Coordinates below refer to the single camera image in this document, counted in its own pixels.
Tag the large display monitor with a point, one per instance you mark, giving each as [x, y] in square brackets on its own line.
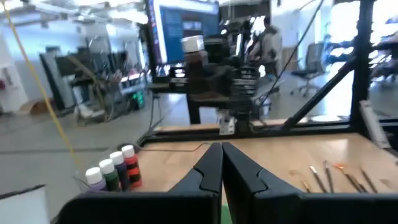
[186, 31]

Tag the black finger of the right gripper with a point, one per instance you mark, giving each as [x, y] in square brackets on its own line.
[219, 79]

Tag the black paintbrush gold ferrule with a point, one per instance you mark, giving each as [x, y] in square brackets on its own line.
[370, 182]
[307, 186]
[360, 187]

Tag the white tilted pitcher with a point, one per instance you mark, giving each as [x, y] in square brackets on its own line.
[21, 208]

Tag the dark green paint bottle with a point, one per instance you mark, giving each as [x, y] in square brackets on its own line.
[107, 168]

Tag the brown cardboard piece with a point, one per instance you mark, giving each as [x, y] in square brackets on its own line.
[37, 107]

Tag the silver aluminium bar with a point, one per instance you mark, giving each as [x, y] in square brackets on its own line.
[374, 124]

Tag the person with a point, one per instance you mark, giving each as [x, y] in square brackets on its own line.
[269, 43]

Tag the dark blue paint bottle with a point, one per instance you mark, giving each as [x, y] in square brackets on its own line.
[117, 158]

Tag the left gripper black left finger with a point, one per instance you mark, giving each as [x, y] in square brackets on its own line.
[186, 205]

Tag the black computer green lights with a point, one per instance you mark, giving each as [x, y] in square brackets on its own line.
[138, 99]

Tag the black fan brush orange bristles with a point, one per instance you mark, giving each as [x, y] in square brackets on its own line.
[348, 177]

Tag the grey office chair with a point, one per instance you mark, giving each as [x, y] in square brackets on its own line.
[312, 56]

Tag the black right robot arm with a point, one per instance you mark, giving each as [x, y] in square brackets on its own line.
[244, 93]

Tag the clear plastic bin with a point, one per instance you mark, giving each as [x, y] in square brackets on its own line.
[146, 174]

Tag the cluttered equipment workbench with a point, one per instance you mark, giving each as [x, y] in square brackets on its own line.
[74, 63]

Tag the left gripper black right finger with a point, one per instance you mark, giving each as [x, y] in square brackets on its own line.
[264, 205]

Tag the dark grey desk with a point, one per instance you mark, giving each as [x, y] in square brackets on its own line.
[193, 112]

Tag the brown paint bottle white cap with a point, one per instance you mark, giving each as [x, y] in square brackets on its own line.
[192, 43]

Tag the red paint bottle white cap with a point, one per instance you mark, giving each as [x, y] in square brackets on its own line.
[132, 168]

